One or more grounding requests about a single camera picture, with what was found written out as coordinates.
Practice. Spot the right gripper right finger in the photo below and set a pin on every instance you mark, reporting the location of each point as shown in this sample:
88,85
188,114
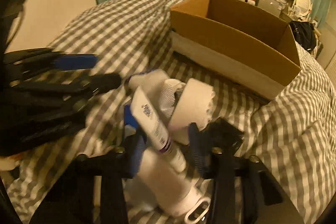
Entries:
241,186

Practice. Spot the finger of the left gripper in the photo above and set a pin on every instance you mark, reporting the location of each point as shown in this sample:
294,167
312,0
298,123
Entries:
39,97
45,59

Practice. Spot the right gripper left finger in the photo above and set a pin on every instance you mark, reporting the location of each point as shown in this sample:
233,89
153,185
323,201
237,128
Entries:
108,172

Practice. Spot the black object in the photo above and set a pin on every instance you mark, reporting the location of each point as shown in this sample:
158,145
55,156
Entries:
224,135

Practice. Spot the white bottle with loop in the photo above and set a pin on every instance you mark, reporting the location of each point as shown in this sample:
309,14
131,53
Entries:
173,193

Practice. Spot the white cream tube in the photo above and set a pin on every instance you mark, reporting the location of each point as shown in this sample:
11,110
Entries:
151,124

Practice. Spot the white mesh sock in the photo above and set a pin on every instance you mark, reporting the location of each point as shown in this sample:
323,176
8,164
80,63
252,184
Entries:
161,90

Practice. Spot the grey checkered duvet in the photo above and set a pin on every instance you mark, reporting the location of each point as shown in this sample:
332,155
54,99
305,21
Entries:
293,135

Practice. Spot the cardboard box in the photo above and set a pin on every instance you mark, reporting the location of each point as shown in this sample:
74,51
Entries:
239,41

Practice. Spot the black clothes pile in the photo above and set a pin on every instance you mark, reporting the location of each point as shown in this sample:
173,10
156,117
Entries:
304,34

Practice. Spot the grey cabinet box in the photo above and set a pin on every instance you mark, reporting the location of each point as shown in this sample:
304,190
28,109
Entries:
273,7

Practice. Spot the white oval mirror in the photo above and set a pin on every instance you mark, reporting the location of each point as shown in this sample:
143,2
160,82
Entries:
302,7

